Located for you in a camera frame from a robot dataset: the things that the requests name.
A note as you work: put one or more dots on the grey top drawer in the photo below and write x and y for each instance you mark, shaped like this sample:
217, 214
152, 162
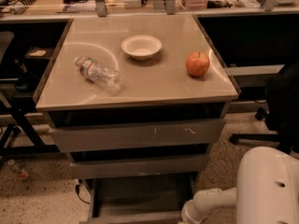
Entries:
136, 135

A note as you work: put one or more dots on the small bottle on floor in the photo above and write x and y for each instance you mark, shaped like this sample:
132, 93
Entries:
18, 169

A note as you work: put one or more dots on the grey bottom drawer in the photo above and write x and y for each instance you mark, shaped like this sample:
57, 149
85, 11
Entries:
152, 199

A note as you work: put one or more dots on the grey middle drawer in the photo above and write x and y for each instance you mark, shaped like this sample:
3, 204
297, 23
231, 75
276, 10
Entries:
139, 167

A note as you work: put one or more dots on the red apple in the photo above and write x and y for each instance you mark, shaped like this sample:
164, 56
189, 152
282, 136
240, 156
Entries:
197, 64

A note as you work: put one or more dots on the black left side chair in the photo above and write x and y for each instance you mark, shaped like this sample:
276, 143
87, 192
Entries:
21, 123

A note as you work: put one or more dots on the black office chair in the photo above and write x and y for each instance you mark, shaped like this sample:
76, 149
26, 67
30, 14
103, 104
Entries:
282, 97

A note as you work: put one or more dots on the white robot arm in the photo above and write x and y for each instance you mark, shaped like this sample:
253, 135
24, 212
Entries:
266, 191

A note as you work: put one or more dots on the grey three-drawer cabinet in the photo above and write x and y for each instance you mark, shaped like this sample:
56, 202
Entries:
156, 90

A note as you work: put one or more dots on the grey drawer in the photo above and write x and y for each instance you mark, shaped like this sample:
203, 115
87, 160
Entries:
136, 135
139, 167
152, 199

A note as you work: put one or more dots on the clear plastic water bottle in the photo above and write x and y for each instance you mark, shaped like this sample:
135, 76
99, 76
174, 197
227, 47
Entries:
106, 77

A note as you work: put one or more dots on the white paper bowl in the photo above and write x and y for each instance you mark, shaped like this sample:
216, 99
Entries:
141, 47

